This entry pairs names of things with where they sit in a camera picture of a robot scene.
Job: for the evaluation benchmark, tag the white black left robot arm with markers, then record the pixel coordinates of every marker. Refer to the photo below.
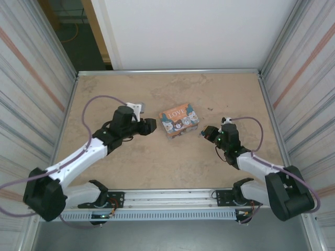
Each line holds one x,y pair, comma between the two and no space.
78,159

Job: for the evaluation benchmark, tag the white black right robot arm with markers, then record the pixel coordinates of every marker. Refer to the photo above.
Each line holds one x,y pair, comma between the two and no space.
254,163

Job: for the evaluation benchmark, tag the illustrated bear tin box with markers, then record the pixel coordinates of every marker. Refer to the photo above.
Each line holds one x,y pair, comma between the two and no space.
180,119

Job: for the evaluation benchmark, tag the aluminium table side bar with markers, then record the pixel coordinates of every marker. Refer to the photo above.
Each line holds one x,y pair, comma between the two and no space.
69,104
269,104

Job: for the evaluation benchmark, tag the aluminium table edge bar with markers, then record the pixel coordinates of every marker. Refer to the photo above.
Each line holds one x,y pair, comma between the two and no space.
170,72

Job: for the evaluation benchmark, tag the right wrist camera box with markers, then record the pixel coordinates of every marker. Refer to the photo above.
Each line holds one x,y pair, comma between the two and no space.
226,120

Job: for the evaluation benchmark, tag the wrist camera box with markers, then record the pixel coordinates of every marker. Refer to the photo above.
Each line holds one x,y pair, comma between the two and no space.
226,120
136,106

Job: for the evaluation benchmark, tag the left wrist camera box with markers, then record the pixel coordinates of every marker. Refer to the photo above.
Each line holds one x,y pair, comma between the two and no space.
136,106

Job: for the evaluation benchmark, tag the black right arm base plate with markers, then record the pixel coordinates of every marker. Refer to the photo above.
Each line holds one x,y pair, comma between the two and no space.
222,196

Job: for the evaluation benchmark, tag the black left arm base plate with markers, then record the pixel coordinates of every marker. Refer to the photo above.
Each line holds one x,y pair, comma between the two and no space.
117,196

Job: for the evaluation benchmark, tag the aluminium mounting rail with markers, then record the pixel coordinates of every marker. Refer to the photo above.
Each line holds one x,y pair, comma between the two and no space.
170,198

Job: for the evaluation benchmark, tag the wooden door frame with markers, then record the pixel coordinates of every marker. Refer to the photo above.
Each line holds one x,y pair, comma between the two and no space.
96,34

